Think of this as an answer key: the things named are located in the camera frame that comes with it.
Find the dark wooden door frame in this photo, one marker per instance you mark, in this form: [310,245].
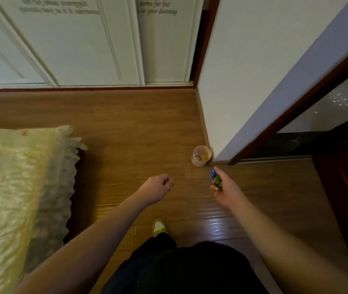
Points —
[314,95]

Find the person's left hand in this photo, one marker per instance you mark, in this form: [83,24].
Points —
[155,188]

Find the person's right hand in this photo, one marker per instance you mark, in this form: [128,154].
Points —
[230,192]

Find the white wardrobe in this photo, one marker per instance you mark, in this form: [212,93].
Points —
[69,42]

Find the person's right forearm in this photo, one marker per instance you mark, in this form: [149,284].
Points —
[290,251]

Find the person's left shoe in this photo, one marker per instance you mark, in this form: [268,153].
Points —
[159,227]

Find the person's black shorts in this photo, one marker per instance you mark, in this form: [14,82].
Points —
[186,269]

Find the bed with pale yellow bedspread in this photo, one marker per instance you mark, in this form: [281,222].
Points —
[8,195]

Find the person's left forearm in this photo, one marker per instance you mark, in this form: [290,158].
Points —
[85,251]

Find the dark wooden door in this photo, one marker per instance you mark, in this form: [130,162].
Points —
[345,195]

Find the wooden floor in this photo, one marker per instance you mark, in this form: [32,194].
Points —
[146,128]

